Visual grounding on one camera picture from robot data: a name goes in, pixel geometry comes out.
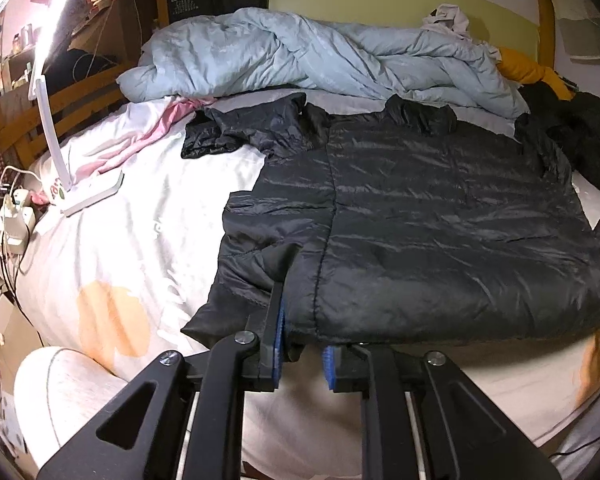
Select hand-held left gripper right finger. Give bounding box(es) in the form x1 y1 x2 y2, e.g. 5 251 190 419
320 342 563 480

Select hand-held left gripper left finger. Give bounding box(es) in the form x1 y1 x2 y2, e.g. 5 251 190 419
36 281 286 480

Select black puffer jacket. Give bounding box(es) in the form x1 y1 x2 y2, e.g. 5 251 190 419
180 91 600 361

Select bed with white printed sheet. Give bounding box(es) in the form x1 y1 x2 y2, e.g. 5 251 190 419
20 87 600 480

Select white desk lamp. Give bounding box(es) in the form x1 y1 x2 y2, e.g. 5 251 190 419
27 0 126 218

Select pink cloth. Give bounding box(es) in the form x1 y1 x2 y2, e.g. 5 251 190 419
77 96 216 181

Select light blue duvet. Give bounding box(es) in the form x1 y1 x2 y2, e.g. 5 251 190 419
116 7 531 121

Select white power strip with chargers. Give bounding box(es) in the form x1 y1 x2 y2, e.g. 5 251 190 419
0 167 36 256

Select yellow garment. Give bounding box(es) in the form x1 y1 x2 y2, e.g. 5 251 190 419
495 46 576 102

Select black fuzzy garment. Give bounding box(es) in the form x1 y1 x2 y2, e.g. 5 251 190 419
517 80 600 201

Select white crumpled cloth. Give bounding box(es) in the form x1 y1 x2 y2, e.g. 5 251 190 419
421 4 473 36

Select shelf with bottles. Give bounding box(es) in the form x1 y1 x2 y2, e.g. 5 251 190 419
0 22 38 96

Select white hanging sheet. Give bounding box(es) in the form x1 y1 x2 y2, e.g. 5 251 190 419
550 0 600 61

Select black power cable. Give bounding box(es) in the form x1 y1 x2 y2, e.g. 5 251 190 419
0 255 46 346

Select wooden bed frame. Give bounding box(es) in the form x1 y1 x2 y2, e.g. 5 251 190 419
0 0 556 171

